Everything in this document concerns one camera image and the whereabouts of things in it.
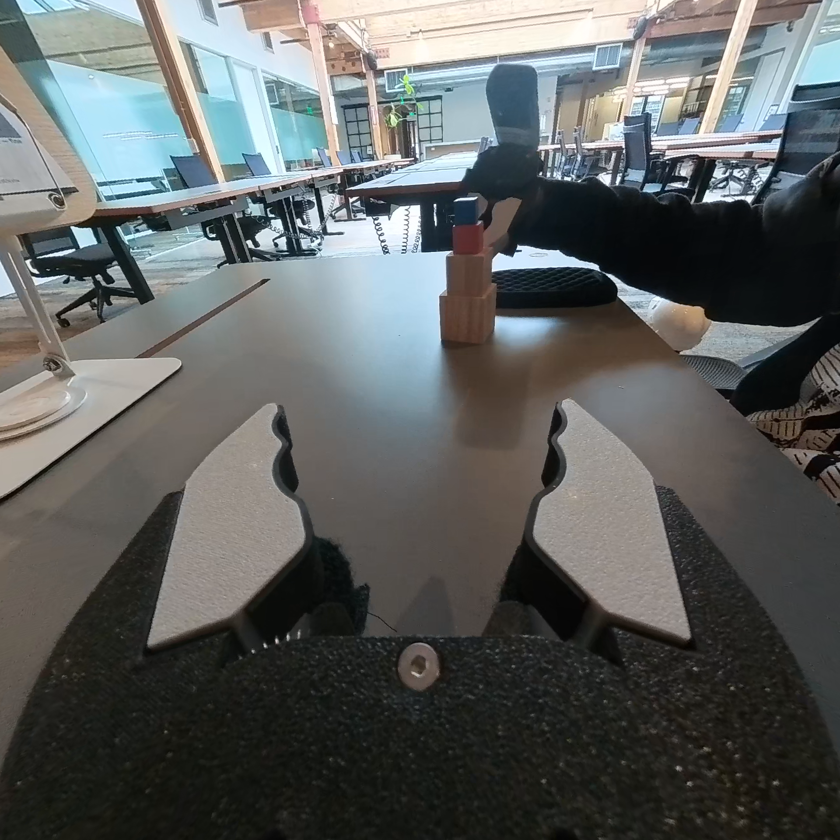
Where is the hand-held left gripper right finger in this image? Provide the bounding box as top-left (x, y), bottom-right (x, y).
top-left (503, 399), bottom-right (693, 647)

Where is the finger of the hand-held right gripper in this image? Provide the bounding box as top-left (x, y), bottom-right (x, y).
top-left (483, 197), bottom-right (523, 257)

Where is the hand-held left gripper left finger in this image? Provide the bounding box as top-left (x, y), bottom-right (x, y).
top-left (146, 402), bottom-right (345, 653)

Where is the medium wooden cube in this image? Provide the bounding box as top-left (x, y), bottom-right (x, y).
top-left (447, 251), bottom-right (493, 299)

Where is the large wooden cube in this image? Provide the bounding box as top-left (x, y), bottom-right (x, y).
top-left (439, 284), bottom-right (497, 346)

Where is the person's right forearm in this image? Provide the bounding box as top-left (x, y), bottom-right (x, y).
top-left (510, 151), bottom-right (840, 328)

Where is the black wrist rest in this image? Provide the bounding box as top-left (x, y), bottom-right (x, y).
top-left (491, 267), bottom-right (619, 311)

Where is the wooden office table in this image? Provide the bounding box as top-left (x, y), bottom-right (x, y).
top-left (344, 151), bottom-right (484, 256)
top-left (79, 168), bottom-right (345, 305)

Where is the black office chair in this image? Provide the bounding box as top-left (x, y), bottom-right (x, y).
top-left (680, 352), bottom-right (752, 395)
top-left (20, 226), bottom-right (137, 328)

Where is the white document stand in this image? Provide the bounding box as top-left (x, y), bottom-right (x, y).
top-left (0, 250), bottom-right (183, 501)

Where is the white round object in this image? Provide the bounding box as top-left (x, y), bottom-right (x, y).
top-left (646, 297), bottom-right (710, 353)

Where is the person's printed shirt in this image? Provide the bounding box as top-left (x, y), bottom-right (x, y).
top-left (749, 344), bottom-right (840, 506)

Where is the white instruction sheet stand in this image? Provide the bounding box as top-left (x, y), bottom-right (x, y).
top-left (0, 53), bottom-right (98, 237)

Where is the printed instruction sheet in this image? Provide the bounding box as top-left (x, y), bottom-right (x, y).
top-left (0, 105), bottom-right (67, 200)

